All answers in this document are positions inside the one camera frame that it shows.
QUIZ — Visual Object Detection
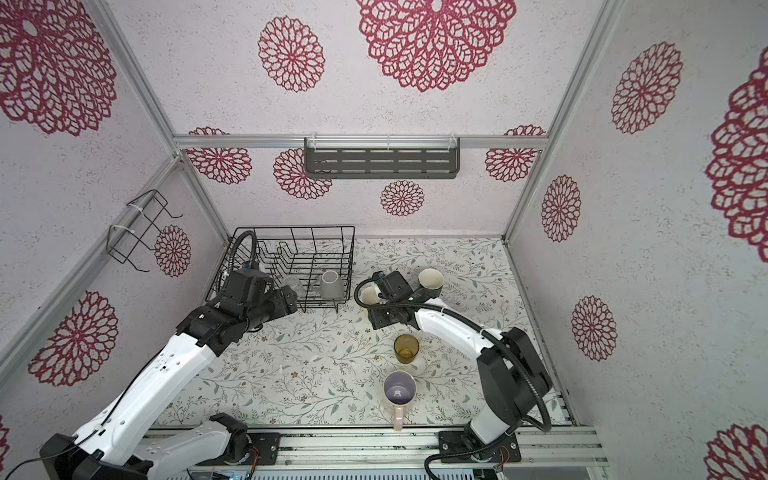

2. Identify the light green mug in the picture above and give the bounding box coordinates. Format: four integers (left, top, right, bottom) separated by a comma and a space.
358, 283, 383, 307

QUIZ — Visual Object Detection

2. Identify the grey mug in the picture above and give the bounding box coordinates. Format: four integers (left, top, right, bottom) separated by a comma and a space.
317, 270, 345, 301

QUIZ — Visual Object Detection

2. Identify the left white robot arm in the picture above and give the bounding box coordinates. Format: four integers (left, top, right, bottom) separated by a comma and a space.
36, 229, 298, 479

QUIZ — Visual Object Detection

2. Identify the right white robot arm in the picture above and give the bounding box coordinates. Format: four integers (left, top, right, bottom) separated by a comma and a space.
353, 268, 553, 479

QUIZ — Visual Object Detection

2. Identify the dark green mug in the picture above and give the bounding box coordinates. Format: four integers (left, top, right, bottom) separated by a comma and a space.
414, 268, 445, 302

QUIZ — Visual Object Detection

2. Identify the amber glass cup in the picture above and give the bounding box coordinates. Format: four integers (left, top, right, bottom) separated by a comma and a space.
393, 334, 420, 364

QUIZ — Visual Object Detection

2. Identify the pink mug purple inside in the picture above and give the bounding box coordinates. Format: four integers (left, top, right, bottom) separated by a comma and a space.
383, 371, 417, 432

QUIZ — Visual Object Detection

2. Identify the black wire dish rack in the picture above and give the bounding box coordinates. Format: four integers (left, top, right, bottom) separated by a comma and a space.
205, 225, 356, 311

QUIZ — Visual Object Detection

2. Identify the black wire wall holder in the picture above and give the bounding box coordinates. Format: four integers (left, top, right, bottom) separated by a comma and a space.
104, 189, 183, 273

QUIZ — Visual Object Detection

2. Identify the grey slotted wall shelf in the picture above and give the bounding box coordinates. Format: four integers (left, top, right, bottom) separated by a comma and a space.
303, 137, 461, 180

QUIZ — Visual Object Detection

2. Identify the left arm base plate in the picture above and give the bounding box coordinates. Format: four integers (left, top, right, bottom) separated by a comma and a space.
242, 432, 282, 467

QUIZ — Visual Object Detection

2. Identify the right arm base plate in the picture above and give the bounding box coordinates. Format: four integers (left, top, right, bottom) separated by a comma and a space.
438, 430, 522, 464

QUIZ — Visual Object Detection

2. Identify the aluminium mounting rail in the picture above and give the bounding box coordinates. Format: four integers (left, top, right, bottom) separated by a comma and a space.
248, 426, 609, 479

